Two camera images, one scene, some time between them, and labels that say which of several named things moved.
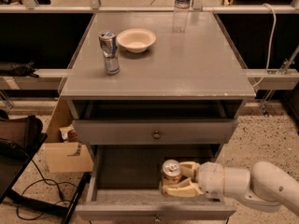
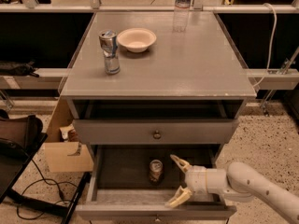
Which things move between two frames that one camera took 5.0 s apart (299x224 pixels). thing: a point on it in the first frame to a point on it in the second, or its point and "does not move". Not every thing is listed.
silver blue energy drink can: [108, 46] does not move
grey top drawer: [156, 131] does not move
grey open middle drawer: [124, 186] does not move
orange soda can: [170, 173] to [156, 172]
